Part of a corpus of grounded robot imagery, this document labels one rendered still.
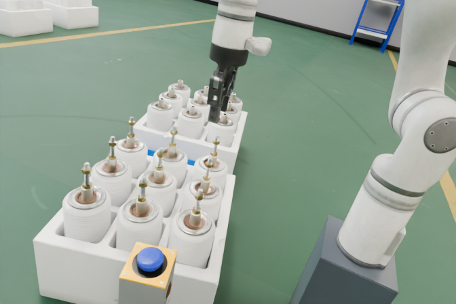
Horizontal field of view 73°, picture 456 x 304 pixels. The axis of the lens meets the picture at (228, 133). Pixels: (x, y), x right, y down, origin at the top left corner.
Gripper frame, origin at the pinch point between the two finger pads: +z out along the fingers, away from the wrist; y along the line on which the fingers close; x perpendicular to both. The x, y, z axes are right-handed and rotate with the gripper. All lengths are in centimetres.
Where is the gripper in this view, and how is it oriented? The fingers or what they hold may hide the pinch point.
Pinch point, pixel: (218, 110)
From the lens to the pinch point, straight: 66.7
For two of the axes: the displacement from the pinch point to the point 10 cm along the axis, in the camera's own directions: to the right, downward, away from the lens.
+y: -2.5, 4.1, -8.8
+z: -1.8, 8.7, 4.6
